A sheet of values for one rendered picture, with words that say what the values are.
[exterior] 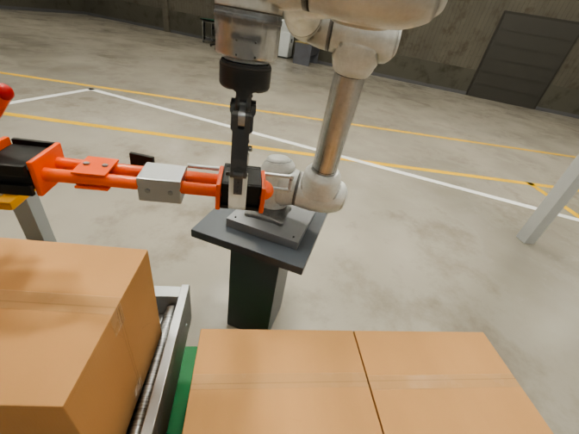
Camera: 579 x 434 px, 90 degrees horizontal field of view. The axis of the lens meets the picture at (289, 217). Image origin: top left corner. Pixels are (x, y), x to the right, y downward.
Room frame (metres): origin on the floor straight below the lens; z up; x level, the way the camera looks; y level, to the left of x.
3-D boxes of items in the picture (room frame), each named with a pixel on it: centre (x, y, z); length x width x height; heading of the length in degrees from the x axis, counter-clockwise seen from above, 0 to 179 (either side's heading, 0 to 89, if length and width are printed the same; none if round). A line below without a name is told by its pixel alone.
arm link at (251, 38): (0.47, 0.10, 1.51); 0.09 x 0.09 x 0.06
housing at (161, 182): (0.43, 0.23, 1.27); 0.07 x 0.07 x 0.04; 12
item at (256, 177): (0.46, 0.10, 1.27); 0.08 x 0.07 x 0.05; 102
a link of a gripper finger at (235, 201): (0.42, 0.09, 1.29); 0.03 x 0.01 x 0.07; 101
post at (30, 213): (0.80, 0.95, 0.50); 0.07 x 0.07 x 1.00; 11
